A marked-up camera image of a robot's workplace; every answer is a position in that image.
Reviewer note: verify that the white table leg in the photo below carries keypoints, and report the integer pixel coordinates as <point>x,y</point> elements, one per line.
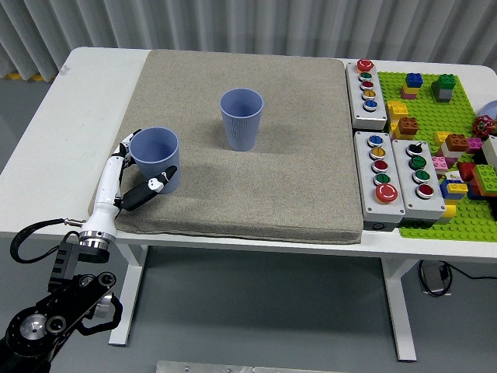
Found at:
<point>400,311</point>
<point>130,279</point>

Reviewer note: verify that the large green brick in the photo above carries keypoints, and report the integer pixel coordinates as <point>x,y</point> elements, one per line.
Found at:
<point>485,175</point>

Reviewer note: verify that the white box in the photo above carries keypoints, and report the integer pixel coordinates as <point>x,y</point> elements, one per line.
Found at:
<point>491,149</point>

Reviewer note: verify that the small yellow brick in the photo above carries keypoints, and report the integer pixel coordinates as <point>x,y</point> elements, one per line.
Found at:
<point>442,138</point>

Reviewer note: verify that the ribbed blue cup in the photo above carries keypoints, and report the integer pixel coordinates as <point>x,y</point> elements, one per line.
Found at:
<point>155,145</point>
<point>241,128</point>

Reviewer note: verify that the grey curtain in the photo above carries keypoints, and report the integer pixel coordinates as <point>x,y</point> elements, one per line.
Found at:
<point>272,23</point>

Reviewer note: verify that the yellow black floor tape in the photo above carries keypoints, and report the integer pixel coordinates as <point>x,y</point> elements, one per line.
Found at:
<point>15,76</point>

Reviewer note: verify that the green brick baseplate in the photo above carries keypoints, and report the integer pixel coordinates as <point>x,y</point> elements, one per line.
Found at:
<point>427,112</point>

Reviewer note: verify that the grey five-button box large stop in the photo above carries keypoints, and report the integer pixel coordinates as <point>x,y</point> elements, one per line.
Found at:
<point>367,175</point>

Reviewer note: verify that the magenta brick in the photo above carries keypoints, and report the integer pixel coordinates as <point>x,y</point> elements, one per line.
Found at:
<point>474,145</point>

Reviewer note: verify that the grey five-button box small stop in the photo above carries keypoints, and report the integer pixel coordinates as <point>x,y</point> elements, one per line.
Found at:
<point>357,109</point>

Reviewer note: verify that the grey-brown mat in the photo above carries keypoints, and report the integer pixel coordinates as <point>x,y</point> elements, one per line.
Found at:
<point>233,186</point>

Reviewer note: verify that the brown white brick stack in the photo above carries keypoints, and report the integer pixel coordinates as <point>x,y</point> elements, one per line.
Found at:
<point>456,140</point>

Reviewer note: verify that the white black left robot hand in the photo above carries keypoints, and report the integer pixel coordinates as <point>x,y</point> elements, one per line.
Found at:
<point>106,186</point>

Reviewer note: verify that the red brick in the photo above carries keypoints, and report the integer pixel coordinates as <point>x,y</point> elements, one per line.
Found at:
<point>466,171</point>

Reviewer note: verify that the pale blue bowl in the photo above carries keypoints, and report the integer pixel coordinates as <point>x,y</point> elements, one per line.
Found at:
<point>491,109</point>

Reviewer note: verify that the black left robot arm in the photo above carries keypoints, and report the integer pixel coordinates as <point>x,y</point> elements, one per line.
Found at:
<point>66,307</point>

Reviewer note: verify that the grey power adapter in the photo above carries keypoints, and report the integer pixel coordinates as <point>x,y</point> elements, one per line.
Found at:
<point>433,277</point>

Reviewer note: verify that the green grey brick stack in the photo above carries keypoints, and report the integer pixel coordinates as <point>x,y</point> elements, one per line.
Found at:
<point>445,83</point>

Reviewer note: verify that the blue pink yellow brick stack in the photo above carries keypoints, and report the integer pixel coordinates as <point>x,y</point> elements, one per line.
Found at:
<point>414,81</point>

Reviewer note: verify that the grey four-button box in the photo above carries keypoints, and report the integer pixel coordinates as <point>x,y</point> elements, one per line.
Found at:
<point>405,182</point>

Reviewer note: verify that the yellow white brick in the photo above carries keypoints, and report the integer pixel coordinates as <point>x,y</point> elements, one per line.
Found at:
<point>449,211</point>

